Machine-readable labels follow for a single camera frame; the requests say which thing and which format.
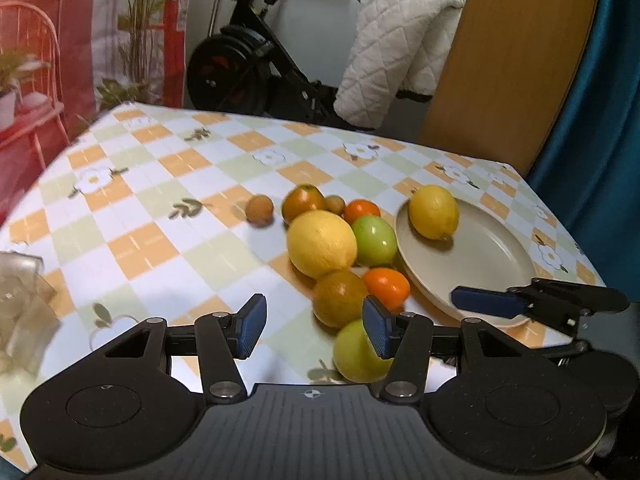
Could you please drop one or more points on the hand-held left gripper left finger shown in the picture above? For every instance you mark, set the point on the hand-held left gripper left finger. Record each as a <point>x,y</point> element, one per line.
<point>252,325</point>

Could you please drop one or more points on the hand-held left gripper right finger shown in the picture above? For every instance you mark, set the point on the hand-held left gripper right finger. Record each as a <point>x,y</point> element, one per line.
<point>377,330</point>

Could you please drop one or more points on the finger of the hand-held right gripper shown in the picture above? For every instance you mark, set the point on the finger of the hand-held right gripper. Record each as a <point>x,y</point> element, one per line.
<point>560,320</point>
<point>480,300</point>

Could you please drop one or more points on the yellow-green round fruit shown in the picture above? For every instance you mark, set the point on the yellow-green round fruit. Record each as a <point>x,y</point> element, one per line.
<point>357,355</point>

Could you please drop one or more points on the beige round plate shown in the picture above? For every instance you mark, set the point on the beige round plate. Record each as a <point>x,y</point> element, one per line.
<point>480,260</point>

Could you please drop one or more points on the oval bright orange kumquat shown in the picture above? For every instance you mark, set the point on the oval bright orange kumquat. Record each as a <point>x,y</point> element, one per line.
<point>386,285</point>

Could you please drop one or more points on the dull brownish orange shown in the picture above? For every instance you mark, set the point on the dull brownish orange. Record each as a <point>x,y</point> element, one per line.
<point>340,300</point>

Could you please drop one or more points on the green round fruit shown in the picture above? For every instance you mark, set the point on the green round fruit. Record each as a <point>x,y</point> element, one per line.
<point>375,241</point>

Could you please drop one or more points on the large yellow lemon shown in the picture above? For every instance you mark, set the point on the large yellow lemon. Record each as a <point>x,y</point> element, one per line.
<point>321,243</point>

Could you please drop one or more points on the tan fuzzy kiwi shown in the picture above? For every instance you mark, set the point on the tan fuzzy kiwi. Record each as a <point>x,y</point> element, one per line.
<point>260,210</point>

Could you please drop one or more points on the round bright orange mandarin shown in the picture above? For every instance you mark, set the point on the round bright orange mandarin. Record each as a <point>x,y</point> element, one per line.
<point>363,210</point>

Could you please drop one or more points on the small tan longan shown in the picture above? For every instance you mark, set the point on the small tan longan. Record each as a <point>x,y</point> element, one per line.
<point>335,204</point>

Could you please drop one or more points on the small yellow lemon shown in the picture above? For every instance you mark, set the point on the small yellow lemon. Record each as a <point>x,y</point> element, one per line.
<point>433,211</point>

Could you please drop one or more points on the glossy orange-brown fruit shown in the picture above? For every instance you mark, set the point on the glossy orange-brown fruit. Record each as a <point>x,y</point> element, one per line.
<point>303,202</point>

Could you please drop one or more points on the teal curtain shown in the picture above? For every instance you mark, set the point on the teal curtain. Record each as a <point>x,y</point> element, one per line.
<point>600,135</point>

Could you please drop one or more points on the clear plastic container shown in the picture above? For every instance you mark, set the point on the clear plastic container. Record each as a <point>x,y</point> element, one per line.
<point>25,310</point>

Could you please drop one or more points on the wooden board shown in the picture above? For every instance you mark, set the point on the wooden board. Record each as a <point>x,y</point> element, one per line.
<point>500,60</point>

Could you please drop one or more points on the black exercise bike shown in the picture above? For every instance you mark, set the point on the black exercise bike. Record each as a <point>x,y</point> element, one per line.
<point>225,60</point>

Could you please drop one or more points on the white quilted jacket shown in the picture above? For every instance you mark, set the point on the white quilted jacket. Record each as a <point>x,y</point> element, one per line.
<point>385,50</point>

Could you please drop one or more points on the red printed backdrop cloth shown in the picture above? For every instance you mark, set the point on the red printed backdrop cloth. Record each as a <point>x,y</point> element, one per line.
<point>75,35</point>

